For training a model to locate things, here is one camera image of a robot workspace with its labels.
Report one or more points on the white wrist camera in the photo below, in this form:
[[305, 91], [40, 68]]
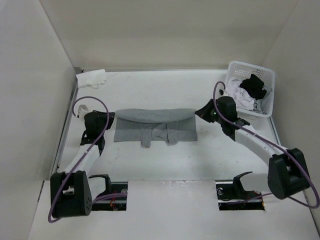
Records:
[[221, 92], [82, 111]]

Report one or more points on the black garment in basket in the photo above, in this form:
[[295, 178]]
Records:
[[254, 87]]

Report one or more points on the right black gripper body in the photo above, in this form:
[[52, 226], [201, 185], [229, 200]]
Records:
[[210, 114]]

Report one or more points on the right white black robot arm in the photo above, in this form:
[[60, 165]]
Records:
[[287, 172]]

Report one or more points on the grey tank top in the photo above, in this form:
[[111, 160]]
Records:
[[144, 125]]

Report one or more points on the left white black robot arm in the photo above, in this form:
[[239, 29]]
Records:
[[73, 191]]

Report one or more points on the white plastic laundry basket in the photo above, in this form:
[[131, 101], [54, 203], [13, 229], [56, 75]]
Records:
[[242, 71]]

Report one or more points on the light grey garment in basket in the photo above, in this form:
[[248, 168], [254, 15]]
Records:
[[262, 106]]

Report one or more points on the folded white tank top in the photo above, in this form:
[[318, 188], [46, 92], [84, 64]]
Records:
[[94, 79]]

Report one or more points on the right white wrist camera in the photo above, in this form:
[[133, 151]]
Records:
[[221, 92]]

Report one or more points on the white garment in basket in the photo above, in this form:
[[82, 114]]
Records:
[[240, 96]]

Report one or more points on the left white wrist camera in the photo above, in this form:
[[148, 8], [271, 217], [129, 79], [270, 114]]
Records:
[[82, 111]]

